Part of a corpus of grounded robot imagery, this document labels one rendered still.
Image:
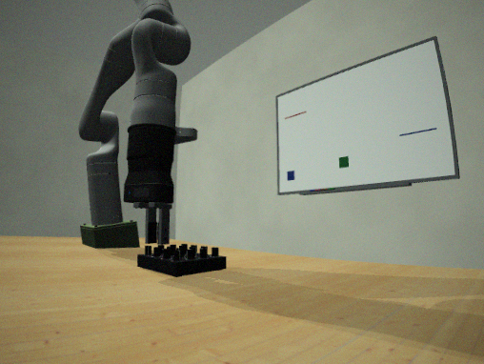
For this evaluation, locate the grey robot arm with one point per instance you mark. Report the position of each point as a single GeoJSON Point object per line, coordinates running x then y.
{"type": "Point", "coordinates": [138, 42]}

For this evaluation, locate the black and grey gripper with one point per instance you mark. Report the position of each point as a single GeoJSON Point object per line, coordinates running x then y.
{"type": "Point", "coordinates": [150, 156]}

